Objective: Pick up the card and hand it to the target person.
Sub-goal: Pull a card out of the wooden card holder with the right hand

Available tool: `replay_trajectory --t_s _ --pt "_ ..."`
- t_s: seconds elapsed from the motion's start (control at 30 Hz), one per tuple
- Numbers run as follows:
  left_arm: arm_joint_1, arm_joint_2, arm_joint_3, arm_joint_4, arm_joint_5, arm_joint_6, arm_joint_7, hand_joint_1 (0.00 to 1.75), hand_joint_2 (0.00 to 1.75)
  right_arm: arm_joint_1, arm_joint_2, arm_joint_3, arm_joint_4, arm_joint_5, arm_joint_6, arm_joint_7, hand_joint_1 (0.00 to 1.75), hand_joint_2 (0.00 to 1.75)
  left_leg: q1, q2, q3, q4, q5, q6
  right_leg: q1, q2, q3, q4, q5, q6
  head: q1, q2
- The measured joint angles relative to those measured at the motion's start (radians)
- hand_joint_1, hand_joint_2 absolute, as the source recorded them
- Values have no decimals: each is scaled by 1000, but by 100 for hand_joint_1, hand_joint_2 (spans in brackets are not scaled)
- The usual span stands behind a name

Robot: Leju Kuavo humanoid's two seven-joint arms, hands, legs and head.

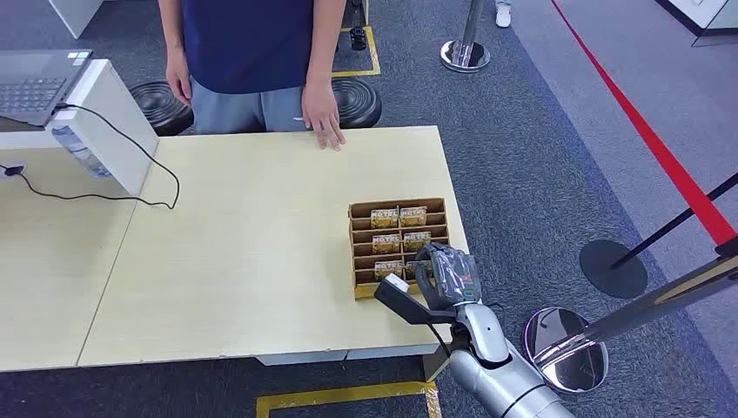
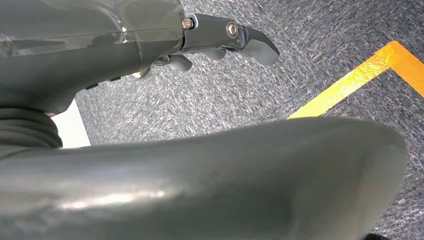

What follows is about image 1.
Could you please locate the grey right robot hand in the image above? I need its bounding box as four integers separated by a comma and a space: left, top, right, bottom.
414, 242, 483, 311

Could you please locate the person's left hand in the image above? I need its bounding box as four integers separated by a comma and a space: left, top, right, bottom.
300, 81, 347, 152

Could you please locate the person's right hand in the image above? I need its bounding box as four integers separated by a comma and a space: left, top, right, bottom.
165, 48, 193, 107

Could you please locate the gold hotel key card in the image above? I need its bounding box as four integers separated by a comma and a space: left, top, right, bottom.
399, 206, 428, 228
402, 231, 433, 253
372, 233, 402, 255
373, 260, 406, 283
370, 208, 400, 230

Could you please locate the person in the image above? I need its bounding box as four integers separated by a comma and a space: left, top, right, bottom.
157, 0, 348, 152

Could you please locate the brown cardboard card holder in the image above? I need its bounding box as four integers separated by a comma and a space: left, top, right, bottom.
347, 198, 452, 301

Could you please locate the black round stool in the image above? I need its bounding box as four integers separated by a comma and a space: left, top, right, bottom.
331, 77, 384, 130
128, 79, 196, 138

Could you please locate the white laptop stand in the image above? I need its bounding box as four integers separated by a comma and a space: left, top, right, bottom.
0, 58, 160, 198

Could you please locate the white cabinet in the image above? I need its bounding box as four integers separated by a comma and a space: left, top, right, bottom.
48, 0, 105, 40

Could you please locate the clear plastic water bottle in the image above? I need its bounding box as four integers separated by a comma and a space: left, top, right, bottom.
50, 125, 113, 180

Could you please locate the grey laptop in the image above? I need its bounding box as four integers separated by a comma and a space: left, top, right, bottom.
0, 49, 93, 128

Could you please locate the white display plinth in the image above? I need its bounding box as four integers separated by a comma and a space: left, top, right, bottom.
655, 0, 738, 49

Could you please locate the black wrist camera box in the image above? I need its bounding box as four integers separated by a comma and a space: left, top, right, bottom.
373, 273, 458, 327

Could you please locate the black power cable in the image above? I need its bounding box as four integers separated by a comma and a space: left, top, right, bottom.
0, 102, 182, 211

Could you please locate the chrome stanchion post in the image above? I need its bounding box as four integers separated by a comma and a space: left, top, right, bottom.
439, 0, 492, 74
522, 255, 738, 395

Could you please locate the black stanchion post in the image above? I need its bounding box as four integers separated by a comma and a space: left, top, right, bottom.
579, 172, 738, 300

